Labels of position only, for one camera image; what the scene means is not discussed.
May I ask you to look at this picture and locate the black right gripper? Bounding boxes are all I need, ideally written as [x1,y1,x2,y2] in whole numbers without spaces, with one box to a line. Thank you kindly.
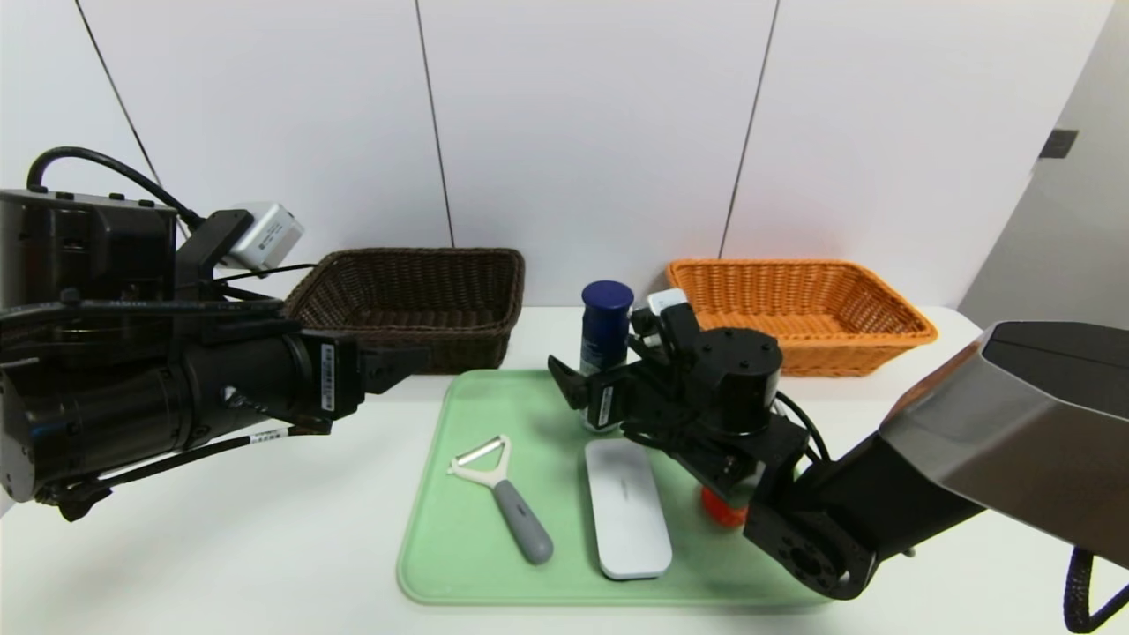
[547,355,677,431]

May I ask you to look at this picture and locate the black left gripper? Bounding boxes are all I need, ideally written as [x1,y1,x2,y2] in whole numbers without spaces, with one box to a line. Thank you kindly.
[206,328,431,436]

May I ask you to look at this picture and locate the blue white bottle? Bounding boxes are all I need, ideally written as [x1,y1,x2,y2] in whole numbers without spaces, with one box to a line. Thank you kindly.
[579,280,636,435]

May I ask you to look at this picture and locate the white rectangular case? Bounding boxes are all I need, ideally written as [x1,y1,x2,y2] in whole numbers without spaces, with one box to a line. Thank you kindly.
[584,438,673,581]

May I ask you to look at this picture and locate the dark brown wicker basket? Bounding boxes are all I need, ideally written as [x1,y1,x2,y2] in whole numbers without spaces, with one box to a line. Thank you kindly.
[284,248,527,375]

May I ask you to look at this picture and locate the orange wicker basket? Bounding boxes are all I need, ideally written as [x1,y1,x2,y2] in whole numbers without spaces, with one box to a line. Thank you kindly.
[666,258,938,378]

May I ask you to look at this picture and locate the light green plastic tray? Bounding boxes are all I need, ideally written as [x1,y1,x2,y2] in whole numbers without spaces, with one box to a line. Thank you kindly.
[397,369,834,607]

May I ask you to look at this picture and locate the labelled black left arm cable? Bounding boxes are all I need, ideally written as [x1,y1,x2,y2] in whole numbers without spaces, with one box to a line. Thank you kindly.
[62,428,296,521]

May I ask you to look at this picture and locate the labelled black arm cable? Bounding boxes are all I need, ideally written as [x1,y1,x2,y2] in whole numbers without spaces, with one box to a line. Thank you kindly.
[774,391,832,467]
[62,428,296,521]

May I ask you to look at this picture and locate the white peeler grey handle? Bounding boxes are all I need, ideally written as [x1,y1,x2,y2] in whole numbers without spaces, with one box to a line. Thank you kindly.
[447,433,555,565]

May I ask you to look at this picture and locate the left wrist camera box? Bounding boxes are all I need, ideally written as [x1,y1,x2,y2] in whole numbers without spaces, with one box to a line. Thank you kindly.
[228,202,306,271]

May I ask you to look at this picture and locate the labelled black right arm cable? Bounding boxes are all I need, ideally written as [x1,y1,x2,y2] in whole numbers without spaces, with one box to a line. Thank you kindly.
[774,391,832,467]

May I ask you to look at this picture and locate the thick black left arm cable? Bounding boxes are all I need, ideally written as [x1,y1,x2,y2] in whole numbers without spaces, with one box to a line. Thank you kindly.
[26,146,206,228]

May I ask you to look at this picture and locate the braided black right arm cable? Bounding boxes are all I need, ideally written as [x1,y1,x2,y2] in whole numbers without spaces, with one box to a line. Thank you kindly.
[1063,547,1129,634]

